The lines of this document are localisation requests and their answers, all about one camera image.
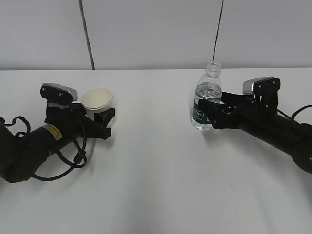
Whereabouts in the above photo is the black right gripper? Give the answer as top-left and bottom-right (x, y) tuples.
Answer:
(198, 92), (277, 131)

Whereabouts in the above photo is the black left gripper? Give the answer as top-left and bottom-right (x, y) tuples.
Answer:
(45, 103), (115, 140)

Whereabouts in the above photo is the white paper cup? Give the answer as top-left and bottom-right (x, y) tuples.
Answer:
(81, 87), (116, 121)

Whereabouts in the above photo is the clear water bottle green label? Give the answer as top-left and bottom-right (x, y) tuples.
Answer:
(191, 61), (222, 131)

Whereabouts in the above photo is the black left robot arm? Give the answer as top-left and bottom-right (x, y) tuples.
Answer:
(0, 103), (115, 183)

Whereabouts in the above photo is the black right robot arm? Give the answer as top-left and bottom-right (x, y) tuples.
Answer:
(198, 92), (312, 173)

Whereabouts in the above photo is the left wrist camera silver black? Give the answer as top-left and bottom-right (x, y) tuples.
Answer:
(40, 83), (78, 109)

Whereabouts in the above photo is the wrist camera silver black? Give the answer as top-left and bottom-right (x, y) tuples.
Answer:
(242, 77), (281, 109)
(40, 83), (78, 109)

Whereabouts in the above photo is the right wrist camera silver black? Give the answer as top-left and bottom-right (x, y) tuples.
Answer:
(242, 77), (281, 109)

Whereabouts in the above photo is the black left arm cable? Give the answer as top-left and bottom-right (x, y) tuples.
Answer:
(4, 111), (88, 182)

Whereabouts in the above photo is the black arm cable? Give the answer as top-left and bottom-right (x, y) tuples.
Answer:
(276, 105), (312, 122)
(4, 111), (88, 182)

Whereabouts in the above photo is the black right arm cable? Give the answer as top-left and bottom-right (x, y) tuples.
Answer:
(276, 105), (312, 122)

